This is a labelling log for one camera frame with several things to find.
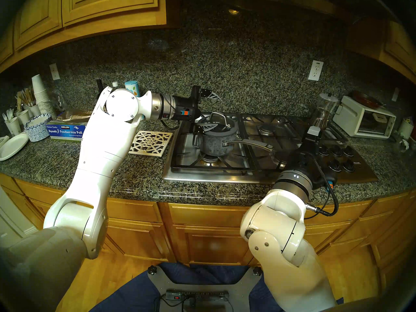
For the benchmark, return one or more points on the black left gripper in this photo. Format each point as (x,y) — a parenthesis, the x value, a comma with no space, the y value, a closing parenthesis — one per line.
(185,108)

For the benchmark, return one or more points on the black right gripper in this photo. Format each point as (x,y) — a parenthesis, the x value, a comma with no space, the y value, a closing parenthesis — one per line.
(308,165)

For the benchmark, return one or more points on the speckled grey saucepan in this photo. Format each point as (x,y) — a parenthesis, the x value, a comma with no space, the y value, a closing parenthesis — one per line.
(211,145)

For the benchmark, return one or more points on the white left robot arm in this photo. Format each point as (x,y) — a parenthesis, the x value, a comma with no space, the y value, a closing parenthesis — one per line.
(104,145)

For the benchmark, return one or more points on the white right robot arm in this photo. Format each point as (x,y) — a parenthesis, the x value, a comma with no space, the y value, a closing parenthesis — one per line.
(276,223)

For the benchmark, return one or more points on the black stove knob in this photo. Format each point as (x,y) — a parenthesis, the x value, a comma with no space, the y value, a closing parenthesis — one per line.
(348,151)
(336,151)
(348,165)
(324,149)
(335,166)

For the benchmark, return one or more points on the black cast-iron stove grate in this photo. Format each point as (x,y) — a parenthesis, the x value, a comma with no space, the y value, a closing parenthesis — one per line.
(341,137)
(263,169)
(224,168)

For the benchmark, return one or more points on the glass and chrome coffee maker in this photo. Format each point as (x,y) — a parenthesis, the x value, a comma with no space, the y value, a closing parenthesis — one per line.
(325,106)

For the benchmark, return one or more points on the white toaster oven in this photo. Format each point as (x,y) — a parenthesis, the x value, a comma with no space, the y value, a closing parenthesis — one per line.
(351,114)

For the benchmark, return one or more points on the white cutout pattern trivet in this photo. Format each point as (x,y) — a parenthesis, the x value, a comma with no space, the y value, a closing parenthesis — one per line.
(152,144)

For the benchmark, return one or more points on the stainless steel gas cooktop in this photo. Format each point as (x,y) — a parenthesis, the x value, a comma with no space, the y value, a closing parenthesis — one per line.
(208,178)

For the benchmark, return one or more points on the blue white leaf-print canister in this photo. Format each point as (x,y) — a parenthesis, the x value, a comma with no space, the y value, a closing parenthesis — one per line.
(131,86)

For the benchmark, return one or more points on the red frying pan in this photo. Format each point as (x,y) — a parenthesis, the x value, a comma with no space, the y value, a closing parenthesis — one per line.
(367,100)

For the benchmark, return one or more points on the white mug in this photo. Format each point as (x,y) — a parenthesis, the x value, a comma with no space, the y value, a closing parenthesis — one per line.
(405,129)

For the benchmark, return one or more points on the dark wine bottle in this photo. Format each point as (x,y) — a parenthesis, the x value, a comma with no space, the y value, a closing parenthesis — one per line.
(99,85)

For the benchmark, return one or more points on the black base knob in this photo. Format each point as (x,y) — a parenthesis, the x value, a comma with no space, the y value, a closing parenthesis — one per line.
(152,269)
(257,270)

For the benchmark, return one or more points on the wooden lower cabinets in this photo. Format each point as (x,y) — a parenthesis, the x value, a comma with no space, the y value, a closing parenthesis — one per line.
(201,243)

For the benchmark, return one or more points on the blue aluminium foil box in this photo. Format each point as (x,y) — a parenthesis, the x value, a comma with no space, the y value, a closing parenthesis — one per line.
(65,131)

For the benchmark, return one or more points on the wooden upper cabinet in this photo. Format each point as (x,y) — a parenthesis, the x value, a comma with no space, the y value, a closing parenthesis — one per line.
(396,45)
(97,6)

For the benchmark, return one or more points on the clear plastic bag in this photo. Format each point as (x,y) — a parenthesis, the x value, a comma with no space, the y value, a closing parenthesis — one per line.
(58,101)

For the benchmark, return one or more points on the stack of white paper cups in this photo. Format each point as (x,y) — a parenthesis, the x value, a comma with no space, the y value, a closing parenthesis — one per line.
(40,93)

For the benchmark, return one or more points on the blue patterned paper bowls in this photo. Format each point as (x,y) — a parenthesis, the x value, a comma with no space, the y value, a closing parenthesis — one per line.
(37,132)

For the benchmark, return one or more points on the white paper cup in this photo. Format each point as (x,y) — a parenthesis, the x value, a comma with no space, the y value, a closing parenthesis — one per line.
(34,110)
(23,117)
(13,126)

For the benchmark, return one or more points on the bunch of wooden stirrers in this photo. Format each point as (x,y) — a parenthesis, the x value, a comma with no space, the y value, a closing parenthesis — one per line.
(28,97)

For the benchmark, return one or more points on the white paper plates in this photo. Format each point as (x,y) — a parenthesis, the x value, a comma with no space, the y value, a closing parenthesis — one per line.
(13,147)

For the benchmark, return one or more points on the blue moving blanket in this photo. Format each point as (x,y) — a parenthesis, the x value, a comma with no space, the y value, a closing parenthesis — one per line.
(130,295)

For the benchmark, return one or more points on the bunch of white plastic forks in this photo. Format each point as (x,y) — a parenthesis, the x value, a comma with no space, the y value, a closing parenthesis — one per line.
(8,113)

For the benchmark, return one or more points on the white appliance front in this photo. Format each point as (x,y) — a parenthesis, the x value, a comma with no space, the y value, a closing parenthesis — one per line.
(9,217)

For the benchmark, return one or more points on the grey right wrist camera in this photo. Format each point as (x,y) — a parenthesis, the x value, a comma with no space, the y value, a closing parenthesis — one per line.
(314,132)

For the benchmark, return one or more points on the white wall power outlet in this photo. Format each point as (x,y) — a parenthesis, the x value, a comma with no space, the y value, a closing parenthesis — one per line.
(316,71)

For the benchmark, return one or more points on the white wall switch plate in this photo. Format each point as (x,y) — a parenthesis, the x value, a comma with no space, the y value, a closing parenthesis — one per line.
(54,71)
(396,94)

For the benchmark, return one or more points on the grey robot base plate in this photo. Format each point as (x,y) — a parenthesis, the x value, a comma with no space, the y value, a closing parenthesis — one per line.
(240,288)

